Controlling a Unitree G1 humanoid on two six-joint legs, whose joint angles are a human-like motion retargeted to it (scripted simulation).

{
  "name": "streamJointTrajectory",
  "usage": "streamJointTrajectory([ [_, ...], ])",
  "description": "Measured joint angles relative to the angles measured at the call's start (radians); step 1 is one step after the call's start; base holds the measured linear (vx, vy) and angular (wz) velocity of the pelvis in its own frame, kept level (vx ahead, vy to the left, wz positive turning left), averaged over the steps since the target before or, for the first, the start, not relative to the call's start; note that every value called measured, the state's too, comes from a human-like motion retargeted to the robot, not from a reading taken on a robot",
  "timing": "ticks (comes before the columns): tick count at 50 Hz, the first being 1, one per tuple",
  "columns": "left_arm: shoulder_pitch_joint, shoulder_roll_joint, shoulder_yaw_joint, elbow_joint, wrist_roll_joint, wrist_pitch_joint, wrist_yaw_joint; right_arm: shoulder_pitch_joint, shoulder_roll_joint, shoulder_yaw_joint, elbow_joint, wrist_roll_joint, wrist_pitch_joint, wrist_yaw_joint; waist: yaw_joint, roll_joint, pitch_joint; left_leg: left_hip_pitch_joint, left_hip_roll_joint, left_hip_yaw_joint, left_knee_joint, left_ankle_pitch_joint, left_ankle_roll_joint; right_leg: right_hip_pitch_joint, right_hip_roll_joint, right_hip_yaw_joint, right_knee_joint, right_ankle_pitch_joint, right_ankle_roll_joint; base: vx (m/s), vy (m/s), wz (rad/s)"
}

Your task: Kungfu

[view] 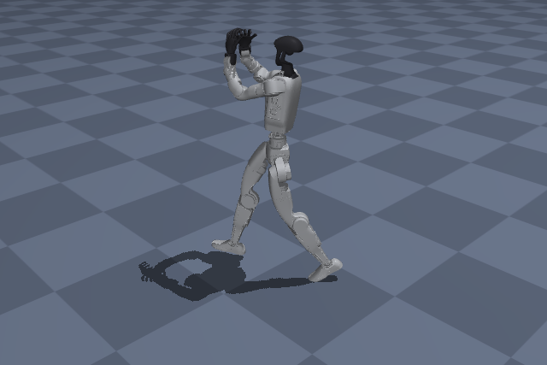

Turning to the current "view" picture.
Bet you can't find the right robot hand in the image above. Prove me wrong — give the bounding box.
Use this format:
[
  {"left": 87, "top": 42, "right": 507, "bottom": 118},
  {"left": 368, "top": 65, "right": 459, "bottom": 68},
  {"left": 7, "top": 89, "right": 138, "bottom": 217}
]
[{"left": 235, "top": 29, "right": 257, "bottom": 55}]

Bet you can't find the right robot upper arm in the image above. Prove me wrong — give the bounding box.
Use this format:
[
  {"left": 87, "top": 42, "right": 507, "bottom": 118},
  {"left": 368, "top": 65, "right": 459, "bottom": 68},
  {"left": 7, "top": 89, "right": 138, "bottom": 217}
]
[{"left": 253, "top": 67, "right": 297, "bottom": 83}]

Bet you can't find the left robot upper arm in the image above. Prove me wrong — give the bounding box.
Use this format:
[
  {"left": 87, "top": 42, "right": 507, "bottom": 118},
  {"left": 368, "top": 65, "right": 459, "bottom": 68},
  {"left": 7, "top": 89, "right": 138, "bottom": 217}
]
[{"left": 236, "top": 79, "right": 285, "bottom": 101}]

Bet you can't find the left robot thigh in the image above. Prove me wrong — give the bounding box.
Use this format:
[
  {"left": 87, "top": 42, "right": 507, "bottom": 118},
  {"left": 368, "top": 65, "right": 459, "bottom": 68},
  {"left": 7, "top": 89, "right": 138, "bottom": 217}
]
[{"left": 268, "top": 157, "right": 309, "bottom": 231}]

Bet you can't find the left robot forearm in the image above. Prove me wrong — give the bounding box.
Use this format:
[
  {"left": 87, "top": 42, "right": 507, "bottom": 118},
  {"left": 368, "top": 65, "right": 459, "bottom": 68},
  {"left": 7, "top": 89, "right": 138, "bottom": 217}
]
[{"left": 223, "top": 56, "right": 243, "bottom": 97}]

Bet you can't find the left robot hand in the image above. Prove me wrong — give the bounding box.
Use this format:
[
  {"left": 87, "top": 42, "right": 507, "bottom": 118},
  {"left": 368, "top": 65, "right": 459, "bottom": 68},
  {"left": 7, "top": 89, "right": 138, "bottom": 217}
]
[{"left": 225, "top": 28, "right": 244, "bottom": 65}]

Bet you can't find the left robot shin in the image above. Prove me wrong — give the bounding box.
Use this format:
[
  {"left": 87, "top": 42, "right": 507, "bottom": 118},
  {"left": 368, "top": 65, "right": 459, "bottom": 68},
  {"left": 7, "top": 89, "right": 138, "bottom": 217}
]
[{"left": 288, "top": 218, "right": 331, "bottom": 268}]

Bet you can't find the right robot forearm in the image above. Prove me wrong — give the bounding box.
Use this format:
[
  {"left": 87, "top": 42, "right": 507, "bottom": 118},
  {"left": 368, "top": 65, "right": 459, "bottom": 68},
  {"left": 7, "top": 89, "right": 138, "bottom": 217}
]
[{"left": 240, "top": 50, "right": 264, "bottom": 74}]

